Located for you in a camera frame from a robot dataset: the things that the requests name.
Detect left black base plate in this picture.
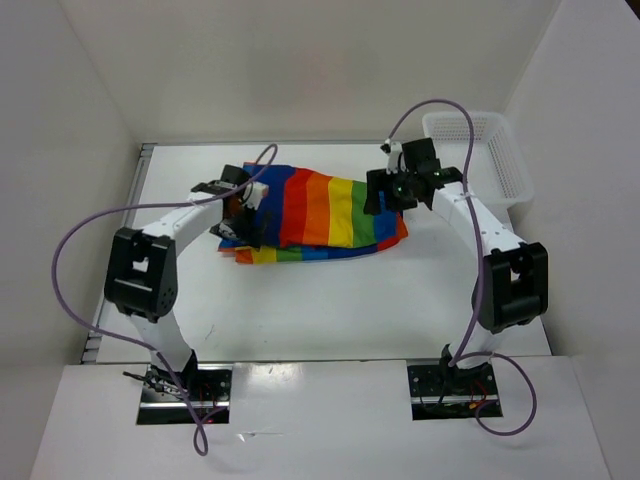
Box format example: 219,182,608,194
130,363,233,426

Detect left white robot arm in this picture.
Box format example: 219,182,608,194
104,165,269,400

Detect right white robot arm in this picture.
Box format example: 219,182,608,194
364,138,548,393

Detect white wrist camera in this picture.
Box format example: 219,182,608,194
240,182,269,210
380,139,406,174

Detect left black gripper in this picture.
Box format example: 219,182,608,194
209,201,270,250

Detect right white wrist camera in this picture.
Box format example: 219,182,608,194
380,139,406,174

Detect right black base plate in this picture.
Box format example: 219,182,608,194
407,360,503,421

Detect white plastic basket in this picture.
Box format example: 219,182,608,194
422,111,534,210

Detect rainbow striped shorts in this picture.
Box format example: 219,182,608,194
218,165,409,265

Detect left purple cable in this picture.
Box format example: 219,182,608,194
52,143,279,457

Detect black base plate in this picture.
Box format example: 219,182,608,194
130,363,233,426
407,360,503,421

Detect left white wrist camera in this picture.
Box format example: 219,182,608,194
240,182,269,210

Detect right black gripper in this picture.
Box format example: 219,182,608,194
363,165,418,214

